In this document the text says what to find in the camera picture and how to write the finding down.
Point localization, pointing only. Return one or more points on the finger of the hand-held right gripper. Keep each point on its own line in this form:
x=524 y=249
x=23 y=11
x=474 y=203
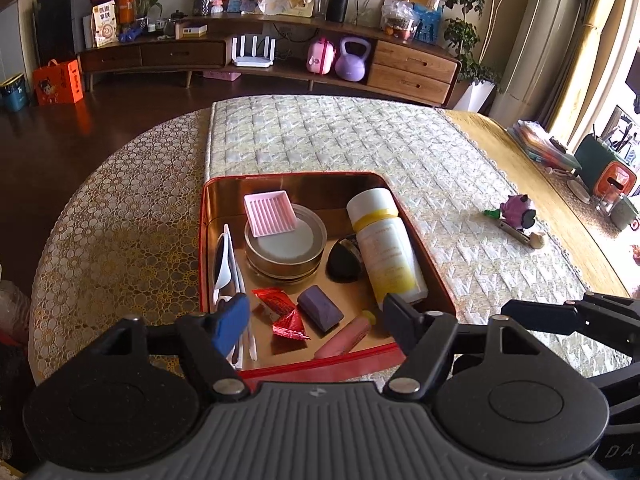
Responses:
x=545 y=316

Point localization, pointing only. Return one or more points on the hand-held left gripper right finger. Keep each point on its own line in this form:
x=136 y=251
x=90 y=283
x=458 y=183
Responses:
x=400 y=320

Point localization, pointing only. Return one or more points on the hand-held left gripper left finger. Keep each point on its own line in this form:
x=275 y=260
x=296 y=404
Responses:
x=230 y=325

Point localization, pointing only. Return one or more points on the red tin box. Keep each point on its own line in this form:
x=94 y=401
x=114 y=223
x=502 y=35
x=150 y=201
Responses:
x=435 y=300

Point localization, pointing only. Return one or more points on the red candy wrapper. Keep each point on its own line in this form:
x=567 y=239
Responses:
x=280 y=310

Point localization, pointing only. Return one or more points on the white sunglasses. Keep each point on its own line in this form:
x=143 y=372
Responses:
x=225 y=265

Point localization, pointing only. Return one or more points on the white and yellow bottle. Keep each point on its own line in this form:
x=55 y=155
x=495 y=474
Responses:
x=387 y=250

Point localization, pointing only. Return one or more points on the purple block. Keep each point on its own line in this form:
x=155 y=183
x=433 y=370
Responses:
x=320 y=307

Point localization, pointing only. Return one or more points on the pink ribbed soap dish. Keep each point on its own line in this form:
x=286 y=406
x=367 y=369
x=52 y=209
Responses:
x=270 y=215

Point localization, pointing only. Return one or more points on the pink tube with yellow cap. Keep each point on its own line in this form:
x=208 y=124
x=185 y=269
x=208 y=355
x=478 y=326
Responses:
x=345 y=337

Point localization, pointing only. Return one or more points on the beige stone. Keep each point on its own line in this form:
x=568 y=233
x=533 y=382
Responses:
x=537 y=241

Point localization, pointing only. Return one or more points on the black oval object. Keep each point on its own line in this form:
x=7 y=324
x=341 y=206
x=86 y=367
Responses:
x=344 y=260

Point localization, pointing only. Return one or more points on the metal nail clipper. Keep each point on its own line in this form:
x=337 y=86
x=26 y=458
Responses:
x=515 y=234

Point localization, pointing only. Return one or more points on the yellow tablecloth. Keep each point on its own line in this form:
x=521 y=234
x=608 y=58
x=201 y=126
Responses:
x=565 y=230

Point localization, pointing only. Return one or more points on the round white tin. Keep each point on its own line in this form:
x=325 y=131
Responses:
x=287 y=252

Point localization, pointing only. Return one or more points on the purple spiky monster toy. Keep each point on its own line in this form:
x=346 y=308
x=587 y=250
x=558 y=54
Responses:
x=517 y=210

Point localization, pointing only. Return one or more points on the clear glass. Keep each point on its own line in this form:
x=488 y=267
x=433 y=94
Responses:
x=606 y=205

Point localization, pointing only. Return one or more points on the white round coaster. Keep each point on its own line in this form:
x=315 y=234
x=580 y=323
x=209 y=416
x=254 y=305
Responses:
x=580 y=191

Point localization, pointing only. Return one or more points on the pale green cup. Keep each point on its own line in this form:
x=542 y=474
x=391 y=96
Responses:
x=625 y=212

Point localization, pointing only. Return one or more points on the orange container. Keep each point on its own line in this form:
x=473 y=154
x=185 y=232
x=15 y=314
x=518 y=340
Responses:
x=615 y=180

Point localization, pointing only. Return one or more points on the green container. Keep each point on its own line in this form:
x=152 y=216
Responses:
x=592 y=155

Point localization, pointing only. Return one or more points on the stack of colourful folders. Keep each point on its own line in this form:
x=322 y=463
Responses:
x=542 y=147

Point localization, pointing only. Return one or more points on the white planter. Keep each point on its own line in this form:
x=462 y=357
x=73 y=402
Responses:
x=472 y=96

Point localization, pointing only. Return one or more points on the pink flat box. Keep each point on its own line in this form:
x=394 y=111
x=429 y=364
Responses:
x=222 y=76

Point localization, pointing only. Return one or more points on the wooden tv cabinet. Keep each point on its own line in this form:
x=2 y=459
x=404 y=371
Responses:
x=410 y=70

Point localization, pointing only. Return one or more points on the purple kettlebell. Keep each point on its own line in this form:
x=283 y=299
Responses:
x=352 y=62

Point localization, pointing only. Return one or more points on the white router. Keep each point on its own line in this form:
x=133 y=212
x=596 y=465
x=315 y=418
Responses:
x=252 y=55

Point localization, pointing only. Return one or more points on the pink toy case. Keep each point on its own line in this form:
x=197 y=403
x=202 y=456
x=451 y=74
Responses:
x=321 y=57

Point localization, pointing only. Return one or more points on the beige curtain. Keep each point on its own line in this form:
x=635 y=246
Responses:
x=565 y=35

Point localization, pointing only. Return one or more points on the green potted tree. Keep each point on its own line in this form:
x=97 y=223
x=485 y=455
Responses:
x=467 y=35

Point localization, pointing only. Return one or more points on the yellow small box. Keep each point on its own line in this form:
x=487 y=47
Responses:
x=192 y=31

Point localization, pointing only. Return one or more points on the blue box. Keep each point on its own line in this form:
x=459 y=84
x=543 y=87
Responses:
x=428 y=25

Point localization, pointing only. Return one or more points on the orange gift bag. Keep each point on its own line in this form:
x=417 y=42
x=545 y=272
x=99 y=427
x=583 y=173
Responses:
x=57 y=82

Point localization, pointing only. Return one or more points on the plastic bag of snacks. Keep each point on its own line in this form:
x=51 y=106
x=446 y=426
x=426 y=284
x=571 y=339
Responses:
x=397 y=20

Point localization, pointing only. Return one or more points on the teal bin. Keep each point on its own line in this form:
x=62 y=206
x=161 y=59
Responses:
x=14 y=92

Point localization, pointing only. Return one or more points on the black speaker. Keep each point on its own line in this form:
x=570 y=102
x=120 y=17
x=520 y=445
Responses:
x=338 y=6

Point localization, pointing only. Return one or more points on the black cabinet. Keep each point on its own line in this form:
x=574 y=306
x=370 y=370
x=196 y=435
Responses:
x=60 y=25

